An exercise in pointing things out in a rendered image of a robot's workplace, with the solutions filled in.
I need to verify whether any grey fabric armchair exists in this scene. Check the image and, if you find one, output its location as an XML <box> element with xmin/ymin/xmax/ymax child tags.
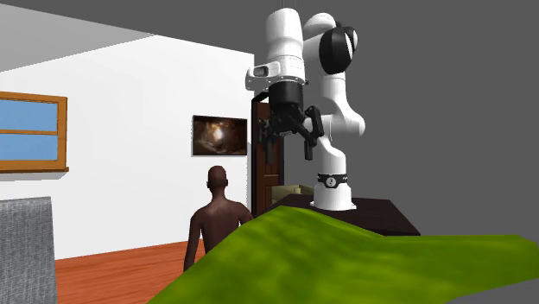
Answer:
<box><xmin>0</xmin><ymin>195</ymin><xmax>59</xmax><ymax>304</ymax></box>

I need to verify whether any dark brown wall picture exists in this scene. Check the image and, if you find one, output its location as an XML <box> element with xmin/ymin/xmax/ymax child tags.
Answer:
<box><xmin>191</xmin><ymin>114</ymin><xmax>249</xmax><ymax>158</ymax></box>

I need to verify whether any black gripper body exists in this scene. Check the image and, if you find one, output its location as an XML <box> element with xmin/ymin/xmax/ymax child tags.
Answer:
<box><xmin>268</xmin><ymin>80</ymin><xmax>306</xmax><ymax>129</ymax></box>

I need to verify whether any wooden framed window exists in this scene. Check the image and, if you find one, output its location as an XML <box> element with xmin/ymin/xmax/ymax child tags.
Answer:
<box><xmin>0</xmin><ymin>91</ymin><xmax>70</xmax><ymax>174</ymax></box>

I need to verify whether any brown human figure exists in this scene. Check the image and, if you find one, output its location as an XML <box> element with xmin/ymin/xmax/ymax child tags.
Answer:
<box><xmin>182</xmin><ymin>164</ymin><xmax>255</xmax><ymax>273</ymax></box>

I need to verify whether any dark brown wooden door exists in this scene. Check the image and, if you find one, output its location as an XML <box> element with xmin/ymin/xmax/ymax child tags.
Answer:
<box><xmin>250</xmin><ymin>92</ymin><xmax>285</xmax><ymax>217</ymax></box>

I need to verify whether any dark robot stand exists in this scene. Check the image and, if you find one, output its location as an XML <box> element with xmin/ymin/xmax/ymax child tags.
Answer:
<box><xmin>263</xmin><ymin>193</ymin><xmax>422</xmax><ymax>238</ymax></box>

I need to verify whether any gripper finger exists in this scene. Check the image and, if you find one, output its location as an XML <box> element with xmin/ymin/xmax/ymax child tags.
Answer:
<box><xmin>294</xmin><ymin>104</ymin><xmax>327</xmax><ymax>162</ymax></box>
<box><xmin>257</xmin><ymin>111</ymin><xmax>282</xmax><ymax>166</ymax></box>

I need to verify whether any beige cardboard box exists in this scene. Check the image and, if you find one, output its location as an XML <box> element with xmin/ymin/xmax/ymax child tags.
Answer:
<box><xmin>270</xmin><ymin>183</ymin><xmax>316</xmax><ymax>207</ymax></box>

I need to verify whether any green bed blanket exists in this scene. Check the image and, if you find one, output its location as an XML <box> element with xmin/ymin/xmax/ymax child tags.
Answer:
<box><xmin>146</xmin><ymin>206</ymin><xmax>539</xmax><ymax>304</ymax></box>

